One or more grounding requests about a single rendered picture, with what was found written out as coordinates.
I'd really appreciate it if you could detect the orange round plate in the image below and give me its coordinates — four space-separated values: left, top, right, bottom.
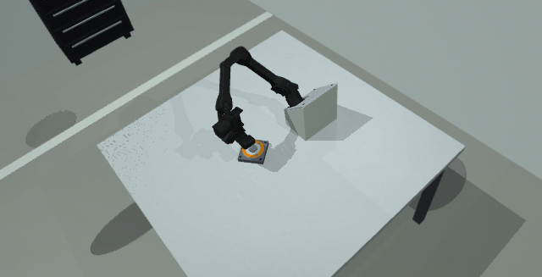
242 140 264 158

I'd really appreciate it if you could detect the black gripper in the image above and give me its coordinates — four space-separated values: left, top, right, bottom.
232 122 255 149

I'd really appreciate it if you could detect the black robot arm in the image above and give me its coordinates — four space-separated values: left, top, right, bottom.
212 46 305 144

